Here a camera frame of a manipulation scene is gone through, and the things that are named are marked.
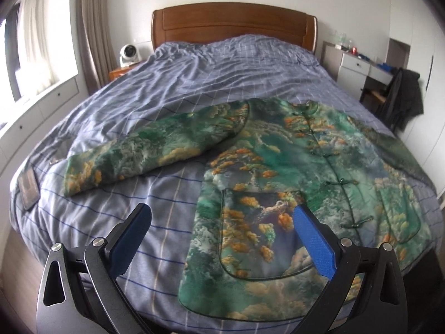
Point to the window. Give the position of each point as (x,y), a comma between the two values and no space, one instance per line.
(14,52)

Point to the white desk fan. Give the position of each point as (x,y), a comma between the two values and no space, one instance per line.
(128,55)

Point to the dark coat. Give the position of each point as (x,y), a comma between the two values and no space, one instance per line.
(403,94)

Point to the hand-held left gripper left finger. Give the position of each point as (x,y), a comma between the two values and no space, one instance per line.
(134,236)

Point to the blue plaid duvet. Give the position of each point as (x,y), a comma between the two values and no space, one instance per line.
(208,76)

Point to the white window cabinet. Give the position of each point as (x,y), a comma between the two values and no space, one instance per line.
(45,104)

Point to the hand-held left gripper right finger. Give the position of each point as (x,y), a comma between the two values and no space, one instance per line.
(314,240)

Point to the beige curtain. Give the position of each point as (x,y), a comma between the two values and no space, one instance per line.
(95,28)

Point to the green printed padded jacket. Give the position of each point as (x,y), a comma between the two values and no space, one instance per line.
(271,167)

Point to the wooden headboard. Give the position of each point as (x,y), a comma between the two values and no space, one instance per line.
(226,21)

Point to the wooden nightstand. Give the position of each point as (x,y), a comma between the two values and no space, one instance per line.
(116,73)

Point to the white sheer curtain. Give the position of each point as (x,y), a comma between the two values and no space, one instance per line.
(34,41)

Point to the white desk with drawer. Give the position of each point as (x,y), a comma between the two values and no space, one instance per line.
(354,66)

